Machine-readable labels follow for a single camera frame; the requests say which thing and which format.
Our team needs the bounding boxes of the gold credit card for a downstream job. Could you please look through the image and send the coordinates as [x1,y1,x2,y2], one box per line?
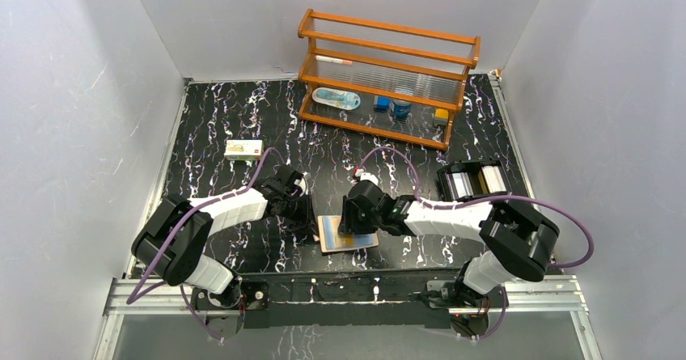
[338,234,357,247]

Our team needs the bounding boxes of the beige card holder wallet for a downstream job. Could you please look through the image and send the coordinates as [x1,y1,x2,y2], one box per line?
[317,215,379,254]

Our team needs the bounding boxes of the black card box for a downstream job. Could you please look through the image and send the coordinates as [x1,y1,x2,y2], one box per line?
[437,159,512,202]

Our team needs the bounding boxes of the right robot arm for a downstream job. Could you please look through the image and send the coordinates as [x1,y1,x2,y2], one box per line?
[337,180,560,308]

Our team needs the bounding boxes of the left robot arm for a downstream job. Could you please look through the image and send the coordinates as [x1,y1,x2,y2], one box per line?
[131,165,311,308]

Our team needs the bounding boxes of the stack of cards in box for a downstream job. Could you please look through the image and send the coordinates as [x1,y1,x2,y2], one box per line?
[446,165,510,201]

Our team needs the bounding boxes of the small white cardboard box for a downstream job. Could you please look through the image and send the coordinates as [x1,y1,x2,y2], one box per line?
[224,139,264,161]

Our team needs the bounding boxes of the blue white round jar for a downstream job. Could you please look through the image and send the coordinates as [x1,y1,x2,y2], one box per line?
[391,99,412,120]

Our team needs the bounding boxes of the blue small box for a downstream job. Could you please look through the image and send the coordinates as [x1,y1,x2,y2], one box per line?
[373,95,391,112]

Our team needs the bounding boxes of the yellow small object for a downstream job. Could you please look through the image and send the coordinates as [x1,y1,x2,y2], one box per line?
[433,108,450,127]

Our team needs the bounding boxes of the orange wooden shelf rack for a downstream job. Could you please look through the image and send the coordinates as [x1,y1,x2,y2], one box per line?
[297,8,481,150]

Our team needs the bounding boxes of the white pink marker pen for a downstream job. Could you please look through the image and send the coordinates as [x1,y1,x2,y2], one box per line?
[315,55,353,66]

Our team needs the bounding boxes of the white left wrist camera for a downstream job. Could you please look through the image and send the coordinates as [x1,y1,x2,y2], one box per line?
[294,176,309,197]

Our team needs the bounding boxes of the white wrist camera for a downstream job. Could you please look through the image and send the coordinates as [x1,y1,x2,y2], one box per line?
[354,168,379,184]
[294,176,309,197]

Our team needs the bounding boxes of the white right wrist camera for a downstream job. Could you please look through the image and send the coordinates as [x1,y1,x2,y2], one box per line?
[354,168,379,184]

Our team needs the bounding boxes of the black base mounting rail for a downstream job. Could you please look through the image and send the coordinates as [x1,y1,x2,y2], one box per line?
[190,268,503,332]

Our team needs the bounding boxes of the aluminium frame rail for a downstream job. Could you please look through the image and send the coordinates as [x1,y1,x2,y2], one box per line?
[104,272,588,316]

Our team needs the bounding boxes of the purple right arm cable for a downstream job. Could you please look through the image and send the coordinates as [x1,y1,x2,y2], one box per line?
[358,146,596,342]

